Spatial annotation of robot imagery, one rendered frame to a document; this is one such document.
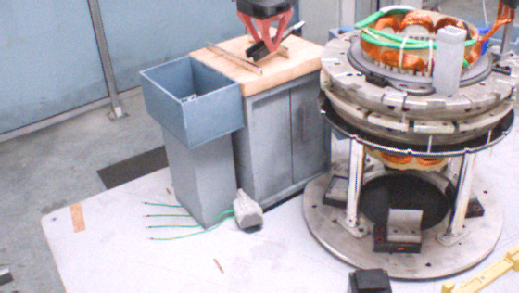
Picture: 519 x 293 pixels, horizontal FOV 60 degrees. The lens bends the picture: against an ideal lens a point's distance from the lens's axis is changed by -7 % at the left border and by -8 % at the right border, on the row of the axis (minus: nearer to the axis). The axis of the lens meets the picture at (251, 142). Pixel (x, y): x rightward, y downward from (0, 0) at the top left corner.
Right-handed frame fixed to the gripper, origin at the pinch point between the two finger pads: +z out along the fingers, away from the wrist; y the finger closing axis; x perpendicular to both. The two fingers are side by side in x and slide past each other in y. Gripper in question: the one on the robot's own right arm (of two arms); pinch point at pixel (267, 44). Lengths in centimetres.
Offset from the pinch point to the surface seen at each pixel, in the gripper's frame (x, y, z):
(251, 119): -7.9, 4.3, 9.6
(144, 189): -23.2, -18.0, 30.9
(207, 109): -15.3, 3.3, 4.7
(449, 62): 6.9, 31.2, -5.3
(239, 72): -6.4, 0.1, 2.8
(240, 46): 0.5, -9.6, 3.6
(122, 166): 3, -142, 113
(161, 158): 22, -135, 114
